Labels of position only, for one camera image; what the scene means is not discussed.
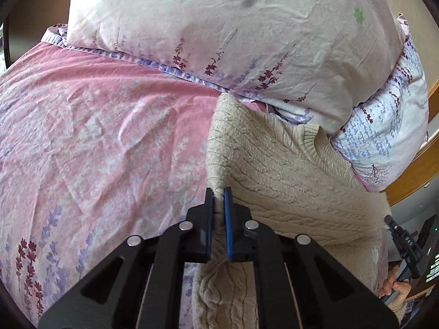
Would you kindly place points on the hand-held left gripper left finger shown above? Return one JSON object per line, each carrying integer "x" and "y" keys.
{"x": 202, "y": 233}

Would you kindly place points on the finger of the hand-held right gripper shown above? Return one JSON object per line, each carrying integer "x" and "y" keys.
{"x": 406, "y": 246}

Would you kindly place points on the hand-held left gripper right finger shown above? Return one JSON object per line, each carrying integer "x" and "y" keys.
{"x": 229, "y": 233}

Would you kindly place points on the person's right hand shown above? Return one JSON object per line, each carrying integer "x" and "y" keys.
{"x": 398, "y": 286}

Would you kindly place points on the white pillow with blue flowers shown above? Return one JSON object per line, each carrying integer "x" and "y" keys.
{"x": 377, "y": 137}

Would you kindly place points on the pink floral bed sheet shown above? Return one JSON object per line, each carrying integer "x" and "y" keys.
{"x": 103, "y": 126}

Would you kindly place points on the white pillow with purple flowers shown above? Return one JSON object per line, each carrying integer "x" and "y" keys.
{"x": 223, "y": 24}

